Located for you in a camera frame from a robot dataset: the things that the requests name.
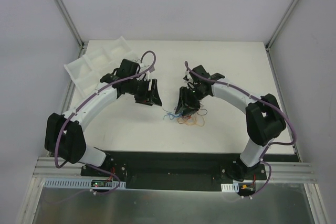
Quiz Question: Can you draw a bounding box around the coloured wire bundle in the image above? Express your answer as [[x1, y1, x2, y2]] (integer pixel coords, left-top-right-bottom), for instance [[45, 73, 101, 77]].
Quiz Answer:
[[161, 103, 208, 127]]

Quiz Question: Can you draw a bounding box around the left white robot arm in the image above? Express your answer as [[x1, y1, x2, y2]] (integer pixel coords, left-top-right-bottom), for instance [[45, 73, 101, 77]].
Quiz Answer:
[[44, 59, 162, 176]]

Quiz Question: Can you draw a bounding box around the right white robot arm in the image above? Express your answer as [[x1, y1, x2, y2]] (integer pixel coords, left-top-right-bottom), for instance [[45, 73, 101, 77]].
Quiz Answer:
[[175, 65, 286, 179]]

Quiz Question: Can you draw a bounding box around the white foam compartment tray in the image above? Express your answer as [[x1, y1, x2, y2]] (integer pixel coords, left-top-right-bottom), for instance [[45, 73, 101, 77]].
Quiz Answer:
[[64, 37, 140, 98]]

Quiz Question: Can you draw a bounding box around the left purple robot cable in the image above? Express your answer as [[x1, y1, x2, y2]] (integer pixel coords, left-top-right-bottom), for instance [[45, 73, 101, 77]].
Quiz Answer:
[[54, 50, 158, 169]]

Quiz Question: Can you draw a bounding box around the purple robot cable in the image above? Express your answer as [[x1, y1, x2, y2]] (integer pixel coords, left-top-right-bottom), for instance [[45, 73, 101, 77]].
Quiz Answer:
[[184, 60, 298, 162], [54, 50, 158, 169]]

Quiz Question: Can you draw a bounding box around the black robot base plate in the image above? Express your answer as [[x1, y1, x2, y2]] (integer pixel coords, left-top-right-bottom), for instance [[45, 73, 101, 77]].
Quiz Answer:
[[80, 150, 272, 193]]

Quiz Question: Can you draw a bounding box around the left aluminium frame post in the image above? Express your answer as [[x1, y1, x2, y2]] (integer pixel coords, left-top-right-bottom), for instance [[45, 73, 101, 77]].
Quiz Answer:
[[54, 0, 85, 49]]

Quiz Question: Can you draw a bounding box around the aluminium frame post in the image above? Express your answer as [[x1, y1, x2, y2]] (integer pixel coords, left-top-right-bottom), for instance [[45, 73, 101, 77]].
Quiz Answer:
[[54, 0, 85, 49], [264, 0, 318, 50]]

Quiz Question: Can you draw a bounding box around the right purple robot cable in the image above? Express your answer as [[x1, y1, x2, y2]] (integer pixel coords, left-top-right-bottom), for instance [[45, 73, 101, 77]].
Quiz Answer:
[[184, 60, 298, 162]]

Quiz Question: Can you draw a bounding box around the right white cable duct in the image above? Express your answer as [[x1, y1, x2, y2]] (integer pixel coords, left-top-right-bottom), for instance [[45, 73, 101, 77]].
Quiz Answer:
[[220, 183, 239, 193]]

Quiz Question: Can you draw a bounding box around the white cable duct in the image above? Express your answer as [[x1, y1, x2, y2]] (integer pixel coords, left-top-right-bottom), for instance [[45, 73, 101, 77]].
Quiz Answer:
[[44, 178, 126, 190], [220, 183, 239, 193]]

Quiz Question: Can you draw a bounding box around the aluminium front rail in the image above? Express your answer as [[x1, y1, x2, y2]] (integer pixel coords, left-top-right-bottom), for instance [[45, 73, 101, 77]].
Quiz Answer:
[[33, 157, 318, 184]]

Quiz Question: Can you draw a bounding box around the left white cable duct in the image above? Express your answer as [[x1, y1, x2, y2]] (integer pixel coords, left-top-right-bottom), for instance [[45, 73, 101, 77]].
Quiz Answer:
[[44, 178, 126, 190]]

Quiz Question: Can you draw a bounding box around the right aluminium frame post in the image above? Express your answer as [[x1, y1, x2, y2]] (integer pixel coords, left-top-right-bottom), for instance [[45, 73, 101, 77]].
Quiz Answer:
[[264, 0, 318, 50]]

